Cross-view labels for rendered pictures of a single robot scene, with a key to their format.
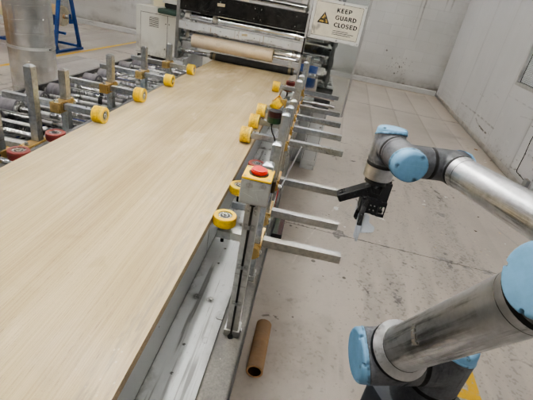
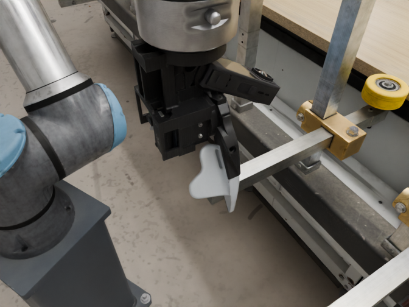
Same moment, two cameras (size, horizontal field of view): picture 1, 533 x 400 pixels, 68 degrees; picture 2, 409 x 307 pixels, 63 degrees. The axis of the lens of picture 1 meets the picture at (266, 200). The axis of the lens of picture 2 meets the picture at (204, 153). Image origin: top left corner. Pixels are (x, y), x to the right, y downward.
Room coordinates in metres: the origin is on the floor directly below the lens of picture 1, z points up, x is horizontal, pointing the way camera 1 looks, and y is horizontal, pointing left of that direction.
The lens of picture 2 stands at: (1.41, -0.48, 1.28)
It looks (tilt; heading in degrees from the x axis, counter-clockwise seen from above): 46 degrees down; 146
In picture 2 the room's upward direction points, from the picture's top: straight up
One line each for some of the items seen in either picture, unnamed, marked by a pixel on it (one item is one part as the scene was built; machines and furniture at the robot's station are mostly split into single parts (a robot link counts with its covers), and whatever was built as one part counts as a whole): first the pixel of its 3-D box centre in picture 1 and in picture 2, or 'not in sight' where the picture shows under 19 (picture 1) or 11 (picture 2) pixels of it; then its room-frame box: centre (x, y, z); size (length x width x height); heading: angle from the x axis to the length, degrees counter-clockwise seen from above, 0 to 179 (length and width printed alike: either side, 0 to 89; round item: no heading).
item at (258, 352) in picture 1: (259, 346); not in sight; (1.40, -0.10, 0.04); 0.30 x 0.08 x 0.08; 177
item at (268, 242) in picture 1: (278, 244); (304, 147); (1.14, -0.07, 0.83); 0.43 x 0.03 x 0.04; 87
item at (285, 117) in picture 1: (276, 166); not in sight; (1.60, -0.02, 0.93); 0.03 x 0.03 x 0.48; 87
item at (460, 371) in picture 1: (440, 355); (3, 167); (0.81, -0.56, 0.79); 0.17 x 0.15 x 0.18; 101
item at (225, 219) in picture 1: (223, 227); (377, 105); (1.15, 0.13, 0.85); 0.08 x 0.08 x 0.11
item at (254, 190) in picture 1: (256, 187); not in sight; (0.85, 0.03, 1.18); 0.07 x 0.07 x 0.08; 87
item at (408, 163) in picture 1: (406, 159); not in sight; (1.05, -0.36, 1.25); 0.12 x 0.12 x 0.09; 11
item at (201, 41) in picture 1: (253, 51); not in sight; (3.99, 0.39, 1.05); 1.43 x 0.12 x 0.12; 87
